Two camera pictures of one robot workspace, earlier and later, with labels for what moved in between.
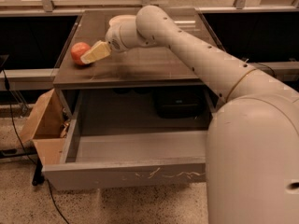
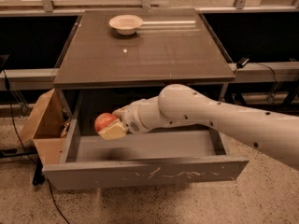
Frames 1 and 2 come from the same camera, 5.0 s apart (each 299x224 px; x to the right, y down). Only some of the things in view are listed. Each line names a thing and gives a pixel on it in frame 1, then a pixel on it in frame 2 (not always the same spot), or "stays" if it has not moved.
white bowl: (122, 22) stays
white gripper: (114, 41) to (132, 118)
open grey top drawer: (108, 160) stays
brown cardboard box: (48, 128) stays
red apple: (78, 49) to (103, 119)
